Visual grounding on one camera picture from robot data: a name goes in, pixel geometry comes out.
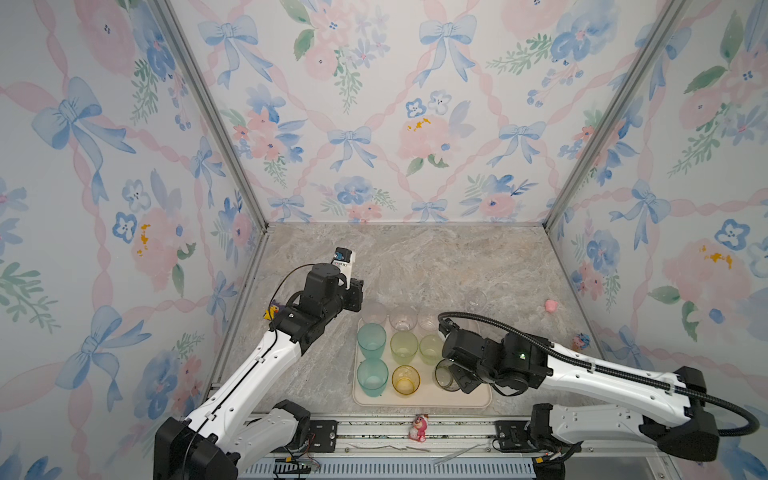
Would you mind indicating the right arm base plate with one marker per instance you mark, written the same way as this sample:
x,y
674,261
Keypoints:
x,y
523,436

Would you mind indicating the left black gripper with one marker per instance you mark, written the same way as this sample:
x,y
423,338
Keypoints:
x,y
354,293

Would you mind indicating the aluminium rail frame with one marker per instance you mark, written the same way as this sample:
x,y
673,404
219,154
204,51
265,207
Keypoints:
x,y
370,447

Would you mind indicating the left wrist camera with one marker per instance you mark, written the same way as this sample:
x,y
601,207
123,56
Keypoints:
x,y
344,259

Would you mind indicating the teal cup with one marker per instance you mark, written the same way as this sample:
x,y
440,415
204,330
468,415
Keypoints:
x,y
372,338
372,376

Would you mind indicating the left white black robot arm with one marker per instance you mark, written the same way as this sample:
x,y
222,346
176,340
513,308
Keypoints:
x,y
217,440

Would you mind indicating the clear textured cup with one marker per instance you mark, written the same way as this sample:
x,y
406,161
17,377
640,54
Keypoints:
x,y
374,312

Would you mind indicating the clear smooth cup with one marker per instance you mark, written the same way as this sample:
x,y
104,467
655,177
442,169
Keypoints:
x,y
403,318

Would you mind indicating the pikachu toy figure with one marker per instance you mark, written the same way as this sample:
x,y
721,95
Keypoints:
x,y
271,311

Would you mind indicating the left aluminium corner post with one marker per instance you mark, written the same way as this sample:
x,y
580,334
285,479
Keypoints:
x,y
179,46

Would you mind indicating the pink pig toy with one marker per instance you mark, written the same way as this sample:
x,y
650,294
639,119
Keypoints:
x,y
551,306

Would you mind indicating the right aluminium corner post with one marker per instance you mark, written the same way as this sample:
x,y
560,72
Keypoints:
x,y
659,34

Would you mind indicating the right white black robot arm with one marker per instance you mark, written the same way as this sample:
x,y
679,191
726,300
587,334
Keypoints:
x,y
631,405

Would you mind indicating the beige plastic tray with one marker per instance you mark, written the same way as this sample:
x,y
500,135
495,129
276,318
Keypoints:
x,y
428,396

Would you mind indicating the yellow amber cup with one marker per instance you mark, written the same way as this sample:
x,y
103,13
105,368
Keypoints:
x,y
406,380

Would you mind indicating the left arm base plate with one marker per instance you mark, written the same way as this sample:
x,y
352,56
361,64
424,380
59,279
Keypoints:
x,y
320,436

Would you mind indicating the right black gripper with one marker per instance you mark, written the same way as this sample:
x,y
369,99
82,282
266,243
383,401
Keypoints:
x,y
465,386

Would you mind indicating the small colourful doll toy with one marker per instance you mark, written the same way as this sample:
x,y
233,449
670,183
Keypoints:
x,y
580,342

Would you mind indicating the aluminium corner post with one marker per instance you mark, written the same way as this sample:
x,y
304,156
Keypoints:
x,y
179,46
659,34

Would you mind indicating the smoky grey cup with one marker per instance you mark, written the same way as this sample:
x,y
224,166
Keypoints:
x,y
444,378

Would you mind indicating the light green textured cup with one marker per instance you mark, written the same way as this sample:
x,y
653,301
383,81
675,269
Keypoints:
x,y
404,346
430,349

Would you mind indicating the pink bear toy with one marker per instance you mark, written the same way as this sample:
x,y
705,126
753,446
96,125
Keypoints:
x,y
418,428

